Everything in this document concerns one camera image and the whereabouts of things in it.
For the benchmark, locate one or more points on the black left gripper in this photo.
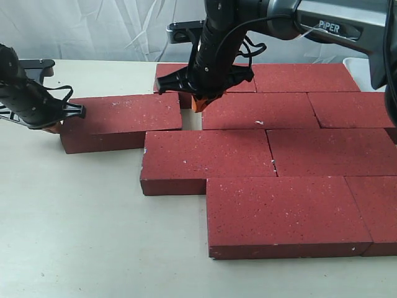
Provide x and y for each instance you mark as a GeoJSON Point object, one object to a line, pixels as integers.
{"type": "Point", "coordinates": [30, 104]}

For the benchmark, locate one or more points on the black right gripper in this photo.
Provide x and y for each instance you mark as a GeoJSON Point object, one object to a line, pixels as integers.
{"type": "Point", "coordinates": [210, 71]}

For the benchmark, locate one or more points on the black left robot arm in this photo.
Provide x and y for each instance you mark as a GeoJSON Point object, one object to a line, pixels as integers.
{"type": "Point", "coordinates": [11, 70]}

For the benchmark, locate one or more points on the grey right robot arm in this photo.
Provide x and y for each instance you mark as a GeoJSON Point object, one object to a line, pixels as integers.
{"type": "Point", "coordinates": [368, 27]}

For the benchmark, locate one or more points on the back row left brick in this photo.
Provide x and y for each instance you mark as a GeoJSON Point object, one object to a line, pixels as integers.
{"type": "Point", "coordinates": [185, 101]}

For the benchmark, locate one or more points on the back row right brick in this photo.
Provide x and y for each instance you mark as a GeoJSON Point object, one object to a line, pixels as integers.
{"type": "Point", "coordinates": [303, 78]}

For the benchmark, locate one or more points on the second row right brick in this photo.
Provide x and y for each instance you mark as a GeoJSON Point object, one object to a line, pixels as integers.
{"type": "Point", "coordinates": [350, 110]}

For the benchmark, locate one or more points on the front row large brick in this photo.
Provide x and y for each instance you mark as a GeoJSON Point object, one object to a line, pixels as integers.
{"type": "Point", "coordinates": [283, 217]}

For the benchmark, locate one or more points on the third row red brick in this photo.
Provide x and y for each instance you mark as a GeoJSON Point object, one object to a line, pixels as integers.
{"type": "Point", "coordinates": [332, 152]}

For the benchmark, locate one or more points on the front row right brick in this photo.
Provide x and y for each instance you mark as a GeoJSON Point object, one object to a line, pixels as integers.
{"type": "Point", "coordinates": [375, 197]}

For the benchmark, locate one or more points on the pale blue backdrop cloth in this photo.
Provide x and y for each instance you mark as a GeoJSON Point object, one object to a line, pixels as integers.
{"type": "Point", "coordinates": [97, 30]}

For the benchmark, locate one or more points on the white plastic tray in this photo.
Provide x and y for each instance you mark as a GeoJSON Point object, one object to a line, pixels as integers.
{"type": "Point", "coordinates": [360, 72]}

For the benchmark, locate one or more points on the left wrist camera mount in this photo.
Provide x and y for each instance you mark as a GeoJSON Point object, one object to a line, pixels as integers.
{"type": "Point", "coordinates": [38, 69]}

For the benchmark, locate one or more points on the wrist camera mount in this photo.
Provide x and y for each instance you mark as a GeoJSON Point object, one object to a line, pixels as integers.
{"type": "Point", "coordinates": [184, 32]}
{"type": "Point", "coordinates": [38, 69]}

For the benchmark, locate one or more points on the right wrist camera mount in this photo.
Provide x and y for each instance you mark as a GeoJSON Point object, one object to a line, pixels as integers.
{"type": "Point", "coordinates": [184, 32]}

